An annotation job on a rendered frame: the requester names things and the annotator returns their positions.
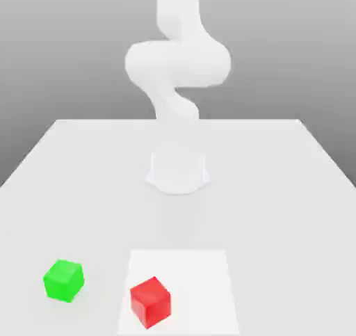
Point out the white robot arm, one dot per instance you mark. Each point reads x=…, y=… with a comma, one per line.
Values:
x=178, y=63

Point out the small red cube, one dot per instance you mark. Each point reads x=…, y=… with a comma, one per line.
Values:
x=150, y=302

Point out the small green cube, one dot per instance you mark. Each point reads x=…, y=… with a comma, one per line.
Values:
x=63, y=281

